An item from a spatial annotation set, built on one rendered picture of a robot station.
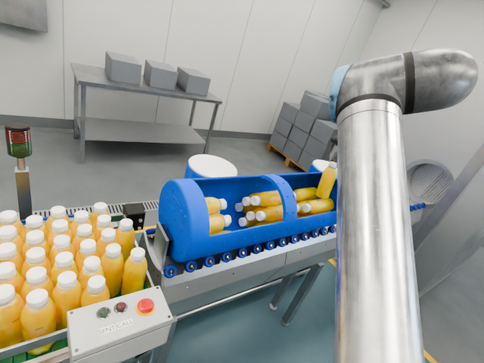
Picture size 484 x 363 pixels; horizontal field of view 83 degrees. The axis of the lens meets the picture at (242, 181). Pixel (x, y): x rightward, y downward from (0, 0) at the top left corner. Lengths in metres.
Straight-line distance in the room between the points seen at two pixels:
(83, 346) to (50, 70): 3.58
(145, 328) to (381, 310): 0.48
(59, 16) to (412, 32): 5.45
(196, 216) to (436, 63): 0.67
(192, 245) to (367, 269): 0.57
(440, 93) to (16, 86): 3.95
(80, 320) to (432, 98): 0.81
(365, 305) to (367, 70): 0.41
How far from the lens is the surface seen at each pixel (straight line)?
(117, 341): 0.70
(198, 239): 0.87
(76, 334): 0.71
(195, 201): 0.86
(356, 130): 0.52
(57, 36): 3.95
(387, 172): 0.48
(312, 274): 1.88
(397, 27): 6.50
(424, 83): 0.60
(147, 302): 0.73
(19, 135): 1.10
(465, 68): 0.65
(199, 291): 1.10
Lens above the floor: 1.70
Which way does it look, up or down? 27 degrees down
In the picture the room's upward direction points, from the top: 19 degrees clockwise
